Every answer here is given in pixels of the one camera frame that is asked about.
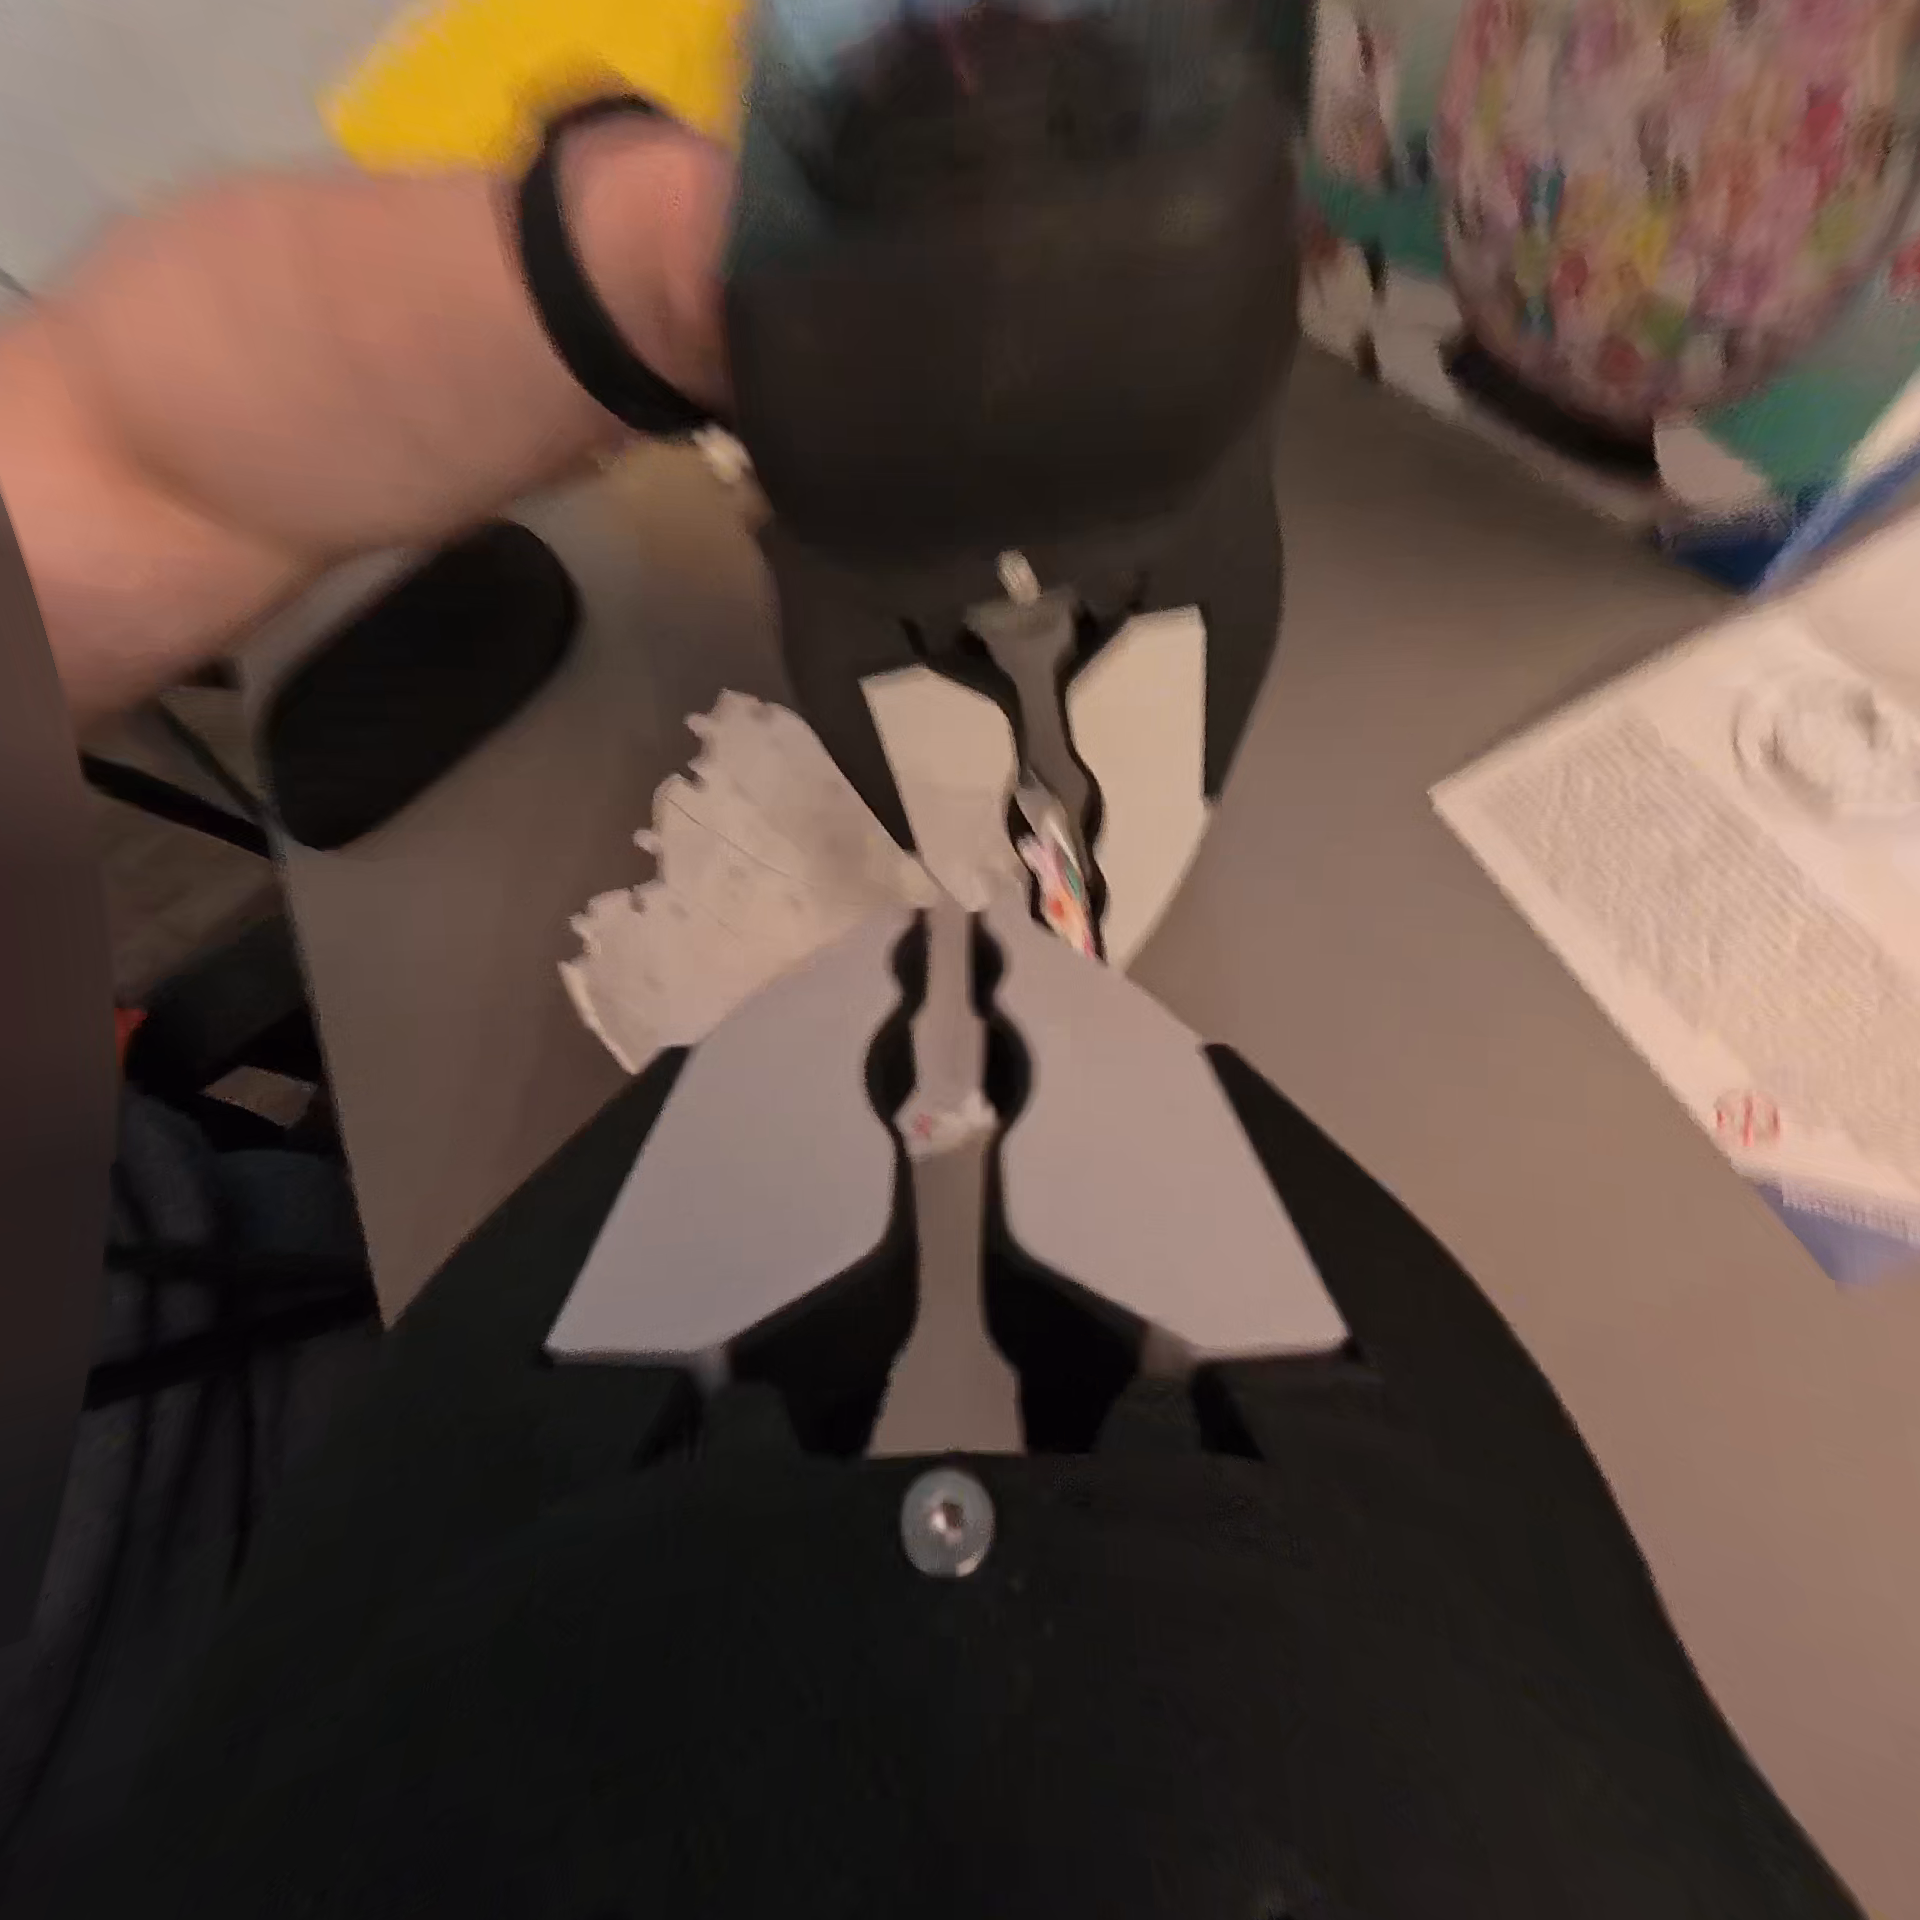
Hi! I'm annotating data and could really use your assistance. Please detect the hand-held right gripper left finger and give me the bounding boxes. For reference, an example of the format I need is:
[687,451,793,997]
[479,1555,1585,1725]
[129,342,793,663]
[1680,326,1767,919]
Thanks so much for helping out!
[539,907,930,1456]

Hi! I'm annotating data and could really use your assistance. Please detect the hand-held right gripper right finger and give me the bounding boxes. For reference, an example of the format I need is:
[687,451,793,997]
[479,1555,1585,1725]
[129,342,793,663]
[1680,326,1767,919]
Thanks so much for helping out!
[973,907,1357,1452]

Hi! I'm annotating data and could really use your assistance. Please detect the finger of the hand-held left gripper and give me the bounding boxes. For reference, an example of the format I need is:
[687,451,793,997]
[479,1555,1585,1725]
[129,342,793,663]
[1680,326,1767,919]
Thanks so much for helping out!
[860,657,1053,919]
[1058,601,1214,971]

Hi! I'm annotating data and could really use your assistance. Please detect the small white puzzle piece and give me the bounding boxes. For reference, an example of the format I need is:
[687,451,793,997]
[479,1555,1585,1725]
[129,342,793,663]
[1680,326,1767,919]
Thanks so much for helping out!
[1016,803,1112,963]

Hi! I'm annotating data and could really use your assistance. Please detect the partly built puzzle ball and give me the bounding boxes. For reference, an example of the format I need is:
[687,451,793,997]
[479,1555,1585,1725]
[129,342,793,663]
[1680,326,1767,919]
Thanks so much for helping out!
[556,689,998,1162]

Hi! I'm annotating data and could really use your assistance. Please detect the person's left forearm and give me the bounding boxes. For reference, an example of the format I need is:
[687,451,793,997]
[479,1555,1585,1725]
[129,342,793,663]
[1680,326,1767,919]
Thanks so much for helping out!
[0,172,634,738]

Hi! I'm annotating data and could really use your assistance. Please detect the colourful puzzle box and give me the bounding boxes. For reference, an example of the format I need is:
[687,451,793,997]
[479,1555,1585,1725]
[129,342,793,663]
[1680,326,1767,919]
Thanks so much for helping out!
[1296,0,1920,595]

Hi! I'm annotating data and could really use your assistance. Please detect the person's left hand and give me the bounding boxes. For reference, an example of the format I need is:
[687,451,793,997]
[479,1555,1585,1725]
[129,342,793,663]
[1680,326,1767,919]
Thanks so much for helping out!
[560,138,739,394]

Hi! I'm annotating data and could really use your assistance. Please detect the white instruction leaflet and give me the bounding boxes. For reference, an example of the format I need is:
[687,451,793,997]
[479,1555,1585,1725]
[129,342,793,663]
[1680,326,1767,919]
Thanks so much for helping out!
[1428,510,1920,1282]

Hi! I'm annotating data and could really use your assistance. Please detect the black wrist rest pad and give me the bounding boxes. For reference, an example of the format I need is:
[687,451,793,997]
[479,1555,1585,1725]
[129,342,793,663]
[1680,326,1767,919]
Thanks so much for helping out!
[261,515,583,857]

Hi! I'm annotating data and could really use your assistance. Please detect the yellow plastic bin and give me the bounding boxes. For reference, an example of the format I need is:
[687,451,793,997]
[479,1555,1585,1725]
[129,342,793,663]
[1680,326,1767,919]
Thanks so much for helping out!
[323,0,751,172]

